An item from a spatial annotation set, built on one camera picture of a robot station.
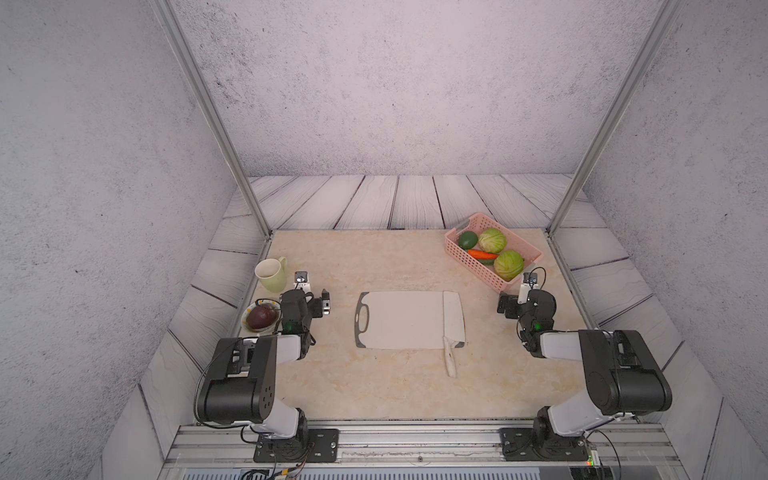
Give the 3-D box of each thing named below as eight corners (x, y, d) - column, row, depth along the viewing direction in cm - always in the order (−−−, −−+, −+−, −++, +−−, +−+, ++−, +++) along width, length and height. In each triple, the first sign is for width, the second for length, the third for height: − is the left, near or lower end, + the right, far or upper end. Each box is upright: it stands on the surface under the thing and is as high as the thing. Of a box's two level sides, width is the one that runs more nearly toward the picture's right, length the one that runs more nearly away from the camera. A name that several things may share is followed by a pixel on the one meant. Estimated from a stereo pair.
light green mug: (261, 296, 104) (251, 279, 97) (269, 274, 111) (259, 255, 103) (288, 296, 104) (279, 279, 96) (294, 273, 111) (286, 255, 103)
